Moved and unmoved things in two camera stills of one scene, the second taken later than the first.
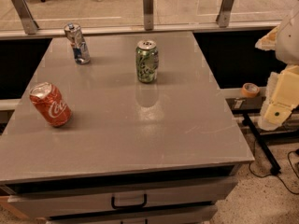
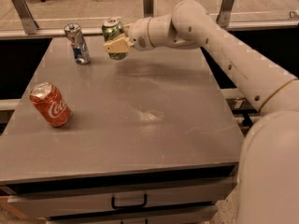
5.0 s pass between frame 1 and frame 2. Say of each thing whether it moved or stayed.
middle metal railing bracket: stayed
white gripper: moved
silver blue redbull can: stayed
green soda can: moved
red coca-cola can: stayed
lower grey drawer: stayed
